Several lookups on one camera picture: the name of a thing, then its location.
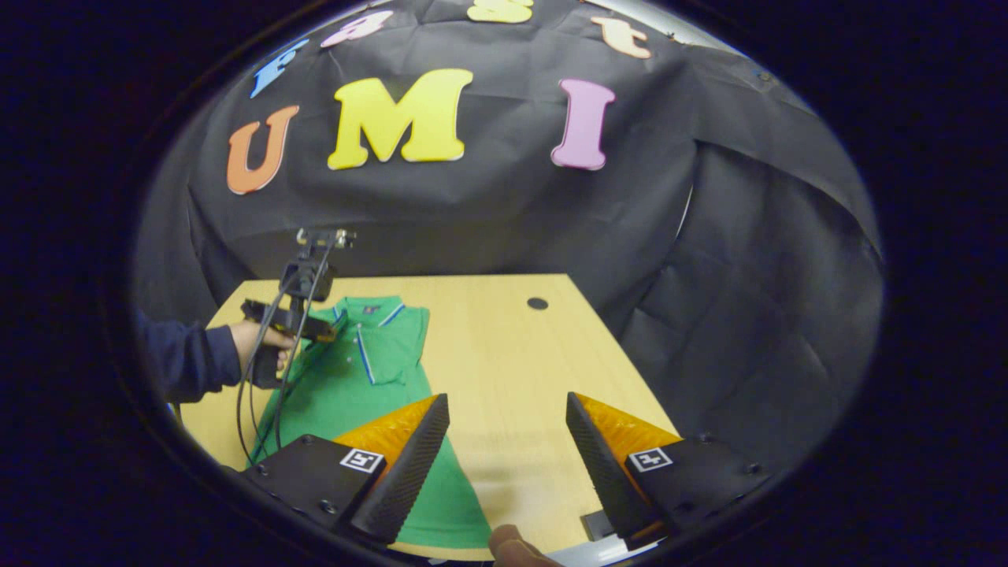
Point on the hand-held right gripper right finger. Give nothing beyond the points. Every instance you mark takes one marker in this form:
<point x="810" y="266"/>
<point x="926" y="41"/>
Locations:
<point x="602" y="472"/>

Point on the green T-shirt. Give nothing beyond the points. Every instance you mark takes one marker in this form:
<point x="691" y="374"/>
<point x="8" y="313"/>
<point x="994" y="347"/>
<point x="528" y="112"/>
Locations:
<point x="354" y="394"/>

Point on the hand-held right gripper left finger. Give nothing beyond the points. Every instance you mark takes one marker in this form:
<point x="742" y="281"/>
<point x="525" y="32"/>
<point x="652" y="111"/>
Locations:
<point x="409" y="472"/>

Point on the black table edge bracket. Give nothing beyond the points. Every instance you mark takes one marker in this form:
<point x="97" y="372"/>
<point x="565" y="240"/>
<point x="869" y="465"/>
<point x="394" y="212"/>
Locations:
<point x="598" y="525"/>

